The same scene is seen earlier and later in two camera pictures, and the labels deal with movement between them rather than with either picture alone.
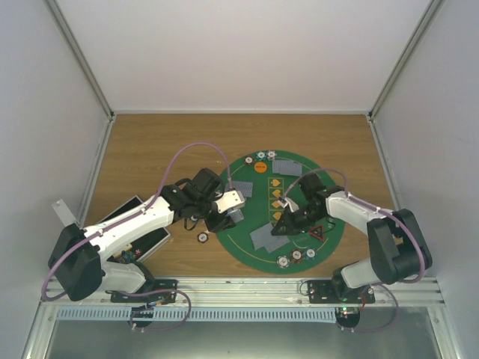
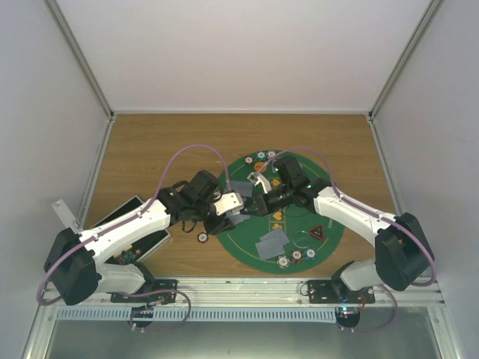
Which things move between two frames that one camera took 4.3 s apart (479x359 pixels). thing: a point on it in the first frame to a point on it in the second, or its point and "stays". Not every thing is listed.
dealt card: [262, 236] to [272, 244]
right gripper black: [291, 226] to [263, 206]
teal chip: [261, 155] stays
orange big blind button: [260, 167] stays
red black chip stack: [203, 237] stays
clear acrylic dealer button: [301, 240] stays
